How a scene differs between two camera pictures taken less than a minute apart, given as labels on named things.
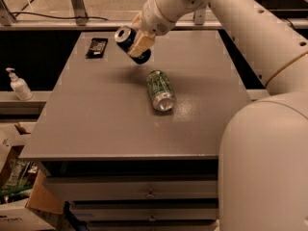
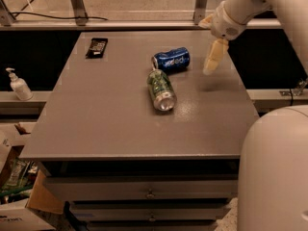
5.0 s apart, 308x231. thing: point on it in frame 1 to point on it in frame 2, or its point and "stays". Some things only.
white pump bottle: x=19 y=86 stays
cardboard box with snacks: x=22 y=178 stays
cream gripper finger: x=141 y=45 to x=218 y=48
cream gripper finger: x=137 y=20 to x=207 y=22
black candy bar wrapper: x=97 y=48 stays
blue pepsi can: x=124 y=37 to x=172 y=61
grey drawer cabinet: x=134 y=146 stays
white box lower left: x=15 y=216 stays
